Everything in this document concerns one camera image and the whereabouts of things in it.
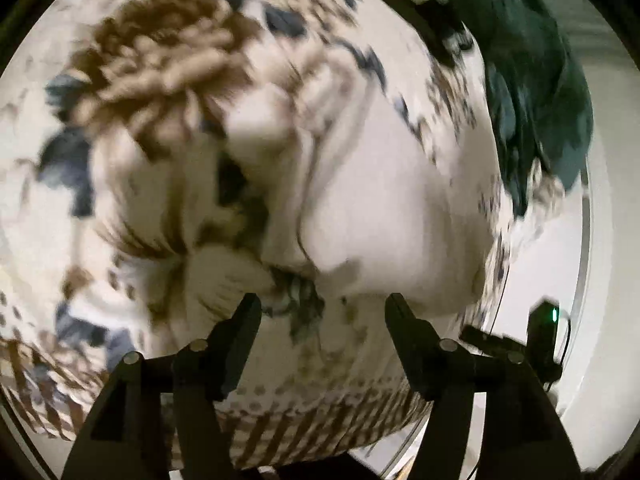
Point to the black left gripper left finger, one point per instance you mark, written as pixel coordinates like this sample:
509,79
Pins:
122,437

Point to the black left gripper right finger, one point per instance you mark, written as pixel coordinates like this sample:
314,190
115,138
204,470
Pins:
523,437

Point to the beige long sleeve shirt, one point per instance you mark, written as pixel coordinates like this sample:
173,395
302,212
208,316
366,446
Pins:
281,164

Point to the crumpled white cloth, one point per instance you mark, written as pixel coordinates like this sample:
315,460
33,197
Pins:
545,191

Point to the dark green plush blanket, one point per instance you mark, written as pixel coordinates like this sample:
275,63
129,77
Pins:
537,94

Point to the floral bed quilt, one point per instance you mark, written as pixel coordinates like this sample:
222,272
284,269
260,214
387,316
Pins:
323,375

